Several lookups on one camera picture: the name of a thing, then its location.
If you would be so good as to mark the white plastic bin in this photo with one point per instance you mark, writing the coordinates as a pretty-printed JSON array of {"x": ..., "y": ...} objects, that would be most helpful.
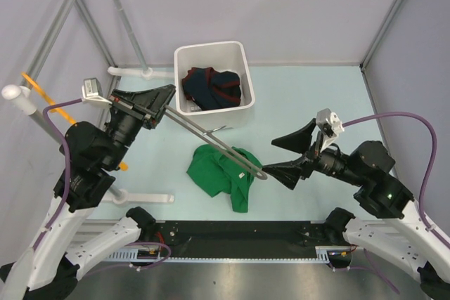
[{"x": 222, "y": 56}]

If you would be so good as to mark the navy maroon tank top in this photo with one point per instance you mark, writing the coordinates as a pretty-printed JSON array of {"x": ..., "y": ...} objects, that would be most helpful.
[{"x": 210, "y": 89}]

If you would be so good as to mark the green tank top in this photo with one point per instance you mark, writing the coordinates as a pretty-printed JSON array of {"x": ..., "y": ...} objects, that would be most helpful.
[{"x": 214, "y": 173}]

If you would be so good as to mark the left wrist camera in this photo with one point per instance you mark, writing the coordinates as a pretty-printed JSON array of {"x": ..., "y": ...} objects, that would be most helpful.
[{"x": 92, "y": 93}]

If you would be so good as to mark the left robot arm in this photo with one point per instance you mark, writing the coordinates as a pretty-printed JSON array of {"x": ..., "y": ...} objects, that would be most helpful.
[{"x": 51, "y": 267}]

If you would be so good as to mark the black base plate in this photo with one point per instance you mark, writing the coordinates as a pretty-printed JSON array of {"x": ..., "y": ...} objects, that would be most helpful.
[{"x": 251, "y": 241}]

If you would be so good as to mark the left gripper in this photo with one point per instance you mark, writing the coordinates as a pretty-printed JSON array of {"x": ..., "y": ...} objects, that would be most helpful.
[{"x": 155, "y": 98}]

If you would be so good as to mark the clothes rack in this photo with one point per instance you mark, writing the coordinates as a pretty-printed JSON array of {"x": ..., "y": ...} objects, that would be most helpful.
[{"x": 30, "y": 159}]

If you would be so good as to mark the grey velvet hanger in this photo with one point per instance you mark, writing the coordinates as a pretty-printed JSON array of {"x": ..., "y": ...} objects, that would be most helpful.
[{"x": 209, "y": 138}]

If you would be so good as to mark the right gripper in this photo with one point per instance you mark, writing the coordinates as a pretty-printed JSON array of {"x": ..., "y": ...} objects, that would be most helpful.
[{"x": 288, "y": 172}]

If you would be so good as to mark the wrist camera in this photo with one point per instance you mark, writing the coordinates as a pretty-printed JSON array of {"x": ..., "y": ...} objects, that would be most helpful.
[
  {"x": 330, "y": 127},
  {"x": 92, "y": 93}
]

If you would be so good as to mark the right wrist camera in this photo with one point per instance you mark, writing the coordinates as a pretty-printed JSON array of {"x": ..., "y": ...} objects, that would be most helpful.
[{"x": 330, "y": 127}]

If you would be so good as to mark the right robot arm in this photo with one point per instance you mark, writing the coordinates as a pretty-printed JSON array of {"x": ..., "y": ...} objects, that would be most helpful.
[{"x": 424, "y": 254}]

